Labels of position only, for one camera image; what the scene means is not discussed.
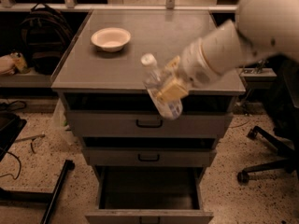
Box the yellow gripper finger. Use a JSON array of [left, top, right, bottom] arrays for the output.
[[155, 77, 189, 103], [165, 56, 180, 71]]

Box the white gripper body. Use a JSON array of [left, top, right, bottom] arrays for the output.
[[178, 37, 223, 89]]

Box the grey bottom drawer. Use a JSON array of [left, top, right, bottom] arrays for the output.
[[86, 167, 213, 224]]

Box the clear plastic bottle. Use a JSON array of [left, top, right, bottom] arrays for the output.
[[140, 53, 183, 119]]

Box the grey top drawer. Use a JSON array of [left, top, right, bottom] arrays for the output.
[[65, 93, 234, 138]]

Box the small yellow bottle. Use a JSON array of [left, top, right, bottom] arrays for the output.
[[10, 51, 30, 74]]

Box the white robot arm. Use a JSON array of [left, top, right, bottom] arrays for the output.
[[155, 0, 299, 102]]

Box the grey drawer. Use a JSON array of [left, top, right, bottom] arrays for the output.
[[65, 93, 234, 138], [82, 137, 216, 167], [86, 167, 213, 224]]

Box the black cable on floor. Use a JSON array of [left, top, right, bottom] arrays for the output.
[[0, 149, 23, 181]]

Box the white paper bowl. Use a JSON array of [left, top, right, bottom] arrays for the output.
[[91, 27, 131, 52]]

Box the black table leg frame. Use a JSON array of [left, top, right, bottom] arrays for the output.
[[0, 160, 75, 224]]

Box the dark backpack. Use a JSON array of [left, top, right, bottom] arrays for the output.
[[20, 3, 74, 75]]

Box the white round object on shelf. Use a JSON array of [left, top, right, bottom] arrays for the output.
[[0, 55, 16, 75]]

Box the black office chair base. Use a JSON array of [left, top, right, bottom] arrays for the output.
[[236, 125, 299, 185]]

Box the grey drawer cabinet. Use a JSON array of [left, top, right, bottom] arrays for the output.
[[50, 9, 247, 224]]

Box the grey middle drawer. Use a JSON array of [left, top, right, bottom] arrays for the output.
[[82, 137, 216, 167]]

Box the metal clamp rod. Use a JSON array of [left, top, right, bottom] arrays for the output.
[[252, 60, 268, 74]]

